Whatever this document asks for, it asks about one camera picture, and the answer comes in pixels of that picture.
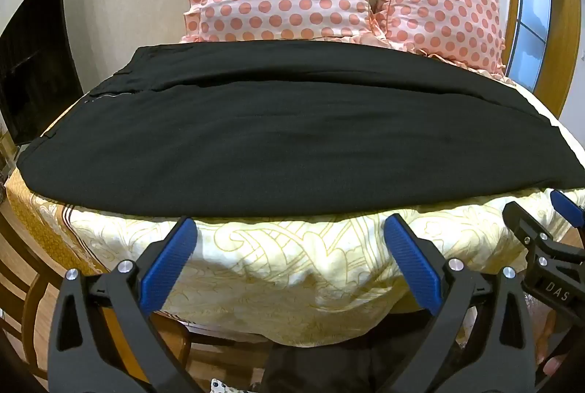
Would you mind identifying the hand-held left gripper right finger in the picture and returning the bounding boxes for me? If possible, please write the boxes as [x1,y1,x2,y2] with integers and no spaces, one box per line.
[383,212,537,393]

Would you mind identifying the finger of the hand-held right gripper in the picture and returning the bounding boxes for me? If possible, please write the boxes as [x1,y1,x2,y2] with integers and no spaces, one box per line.
[502,201,585,277]
[550,189,585,238]

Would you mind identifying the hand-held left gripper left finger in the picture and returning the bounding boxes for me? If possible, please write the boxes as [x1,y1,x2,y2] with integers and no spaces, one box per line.
[48,216,215,393]

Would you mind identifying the black pants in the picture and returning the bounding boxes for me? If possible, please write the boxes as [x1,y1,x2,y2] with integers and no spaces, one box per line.
[17,42,585,222]

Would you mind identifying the person's right hand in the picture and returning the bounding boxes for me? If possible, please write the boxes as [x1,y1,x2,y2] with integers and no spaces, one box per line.
[536,306,574,378]

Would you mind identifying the yellow patterned bed sheet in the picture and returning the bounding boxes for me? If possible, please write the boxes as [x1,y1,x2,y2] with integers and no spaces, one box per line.
[4,89,585,349]

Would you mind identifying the person's dark clothing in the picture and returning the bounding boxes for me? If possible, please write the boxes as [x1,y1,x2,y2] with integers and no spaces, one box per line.
[261,342,414,393]

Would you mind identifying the wooden chair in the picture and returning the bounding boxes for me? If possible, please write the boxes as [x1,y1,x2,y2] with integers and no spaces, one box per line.
[0,187,61,385]

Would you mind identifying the wooden framed window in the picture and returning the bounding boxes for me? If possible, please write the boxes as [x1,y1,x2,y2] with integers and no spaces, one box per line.
[443,0,585,121]

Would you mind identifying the ruffled polka dot pillow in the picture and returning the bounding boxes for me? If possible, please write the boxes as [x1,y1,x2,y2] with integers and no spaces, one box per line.
[368,0,509,83]

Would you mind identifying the black television screen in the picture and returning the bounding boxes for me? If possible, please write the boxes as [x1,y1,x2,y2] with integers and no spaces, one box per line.
[0,0,86,145]

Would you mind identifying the wooden bed frame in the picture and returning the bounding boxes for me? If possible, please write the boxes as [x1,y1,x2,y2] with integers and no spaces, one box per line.
[103,306,275,381]

